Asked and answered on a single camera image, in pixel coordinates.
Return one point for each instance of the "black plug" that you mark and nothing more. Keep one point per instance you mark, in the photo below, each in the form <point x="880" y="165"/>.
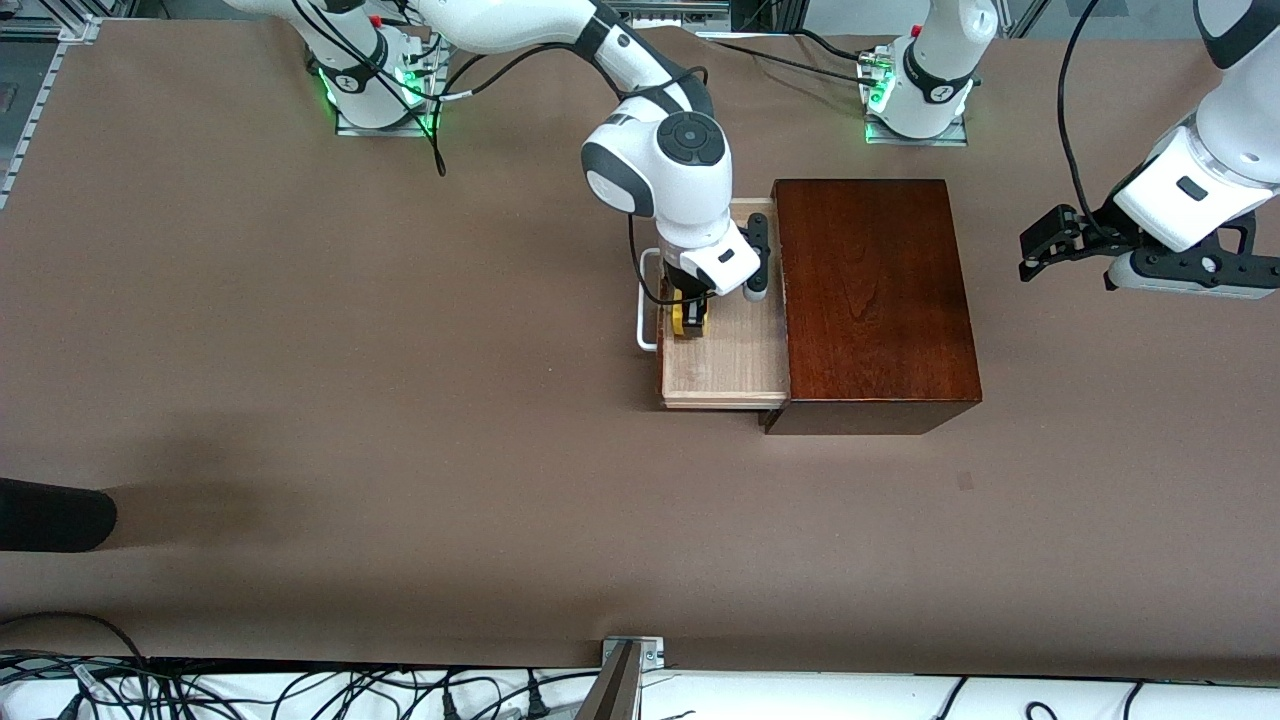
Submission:
<point x="450" y="705"/>
<point x="538" y="705"/>

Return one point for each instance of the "yellow block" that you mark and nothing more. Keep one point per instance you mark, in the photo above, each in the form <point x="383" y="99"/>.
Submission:
<point x="680" y="320"/>

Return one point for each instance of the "black equipment box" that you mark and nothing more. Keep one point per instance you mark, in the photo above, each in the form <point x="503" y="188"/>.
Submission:
<point x="765" y="15"/>

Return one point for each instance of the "silver metal bracket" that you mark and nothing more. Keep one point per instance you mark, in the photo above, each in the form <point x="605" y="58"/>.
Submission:
<point x="648" y="652"/>

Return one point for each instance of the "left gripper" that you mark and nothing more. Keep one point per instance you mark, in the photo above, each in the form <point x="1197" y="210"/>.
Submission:
<point x="1092" y="231"/>

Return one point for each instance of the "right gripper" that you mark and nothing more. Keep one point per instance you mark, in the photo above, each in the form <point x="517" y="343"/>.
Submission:
<point x="686" y="283"/>

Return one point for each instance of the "brown table cover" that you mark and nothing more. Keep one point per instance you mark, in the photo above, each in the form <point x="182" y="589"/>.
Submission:
<point x="400" y="450"/>

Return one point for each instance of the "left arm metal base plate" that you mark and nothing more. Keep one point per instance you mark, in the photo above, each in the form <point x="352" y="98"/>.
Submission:
<point x="915" y="141"/>

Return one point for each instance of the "dark wooden cabinet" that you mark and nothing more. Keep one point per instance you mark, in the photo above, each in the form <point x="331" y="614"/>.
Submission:
<point x="870" y="290"/>

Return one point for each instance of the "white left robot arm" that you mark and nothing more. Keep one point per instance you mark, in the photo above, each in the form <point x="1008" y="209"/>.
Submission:
<point x="935" y="60"/>

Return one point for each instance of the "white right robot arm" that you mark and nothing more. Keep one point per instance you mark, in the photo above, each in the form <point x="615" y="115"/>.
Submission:
<point x="660" y="170"/>

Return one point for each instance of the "white sheet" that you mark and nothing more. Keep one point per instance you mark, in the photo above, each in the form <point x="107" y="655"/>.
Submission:
<point x="800" y="700"/>

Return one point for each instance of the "aluminium profile rail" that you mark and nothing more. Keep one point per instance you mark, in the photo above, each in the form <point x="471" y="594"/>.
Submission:
<point x="30" y="120"/>
<point x="1025" y="18"/>

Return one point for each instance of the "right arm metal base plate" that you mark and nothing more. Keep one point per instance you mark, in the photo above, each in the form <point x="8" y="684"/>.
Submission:
<point x="385" y="131"/>

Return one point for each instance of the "silver network switch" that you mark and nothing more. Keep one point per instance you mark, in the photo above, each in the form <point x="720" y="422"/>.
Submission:
<point x="670" y="12"/>

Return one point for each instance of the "dark grey profile beam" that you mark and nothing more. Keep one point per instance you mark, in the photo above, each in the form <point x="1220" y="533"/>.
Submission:
<point x="610" y="695"/>

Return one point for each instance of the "black ribbed cylinder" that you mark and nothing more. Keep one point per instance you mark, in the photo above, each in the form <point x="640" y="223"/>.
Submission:
<point x="50" y="515"/>

